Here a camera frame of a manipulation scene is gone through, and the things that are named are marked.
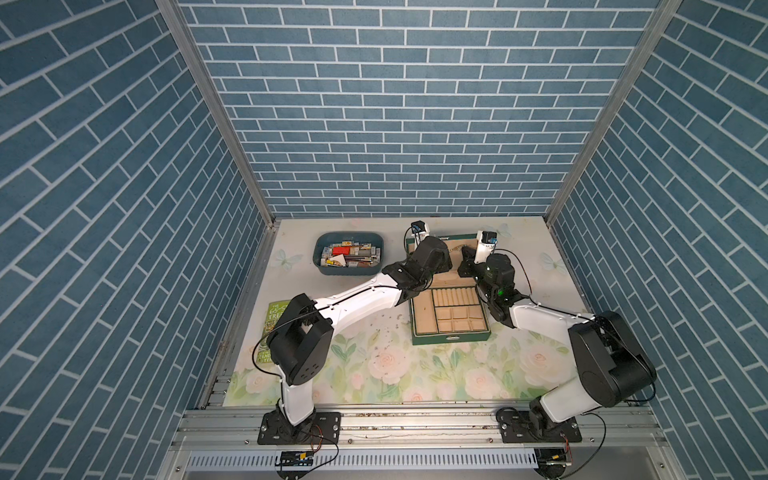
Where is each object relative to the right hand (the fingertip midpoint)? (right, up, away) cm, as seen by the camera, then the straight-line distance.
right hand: (466, 248), depth 89 cm
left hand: (-5, -1, -5) cm, 8 cm away
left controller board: (-45, -51, -17) cm, 71 cm away
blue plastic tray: (-39, -2, +18) cm, 43 cm away
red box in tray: (-42, -1, +19) cm, 46 cm away
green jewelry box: (-4, -19, +2) cm, 20 cm away
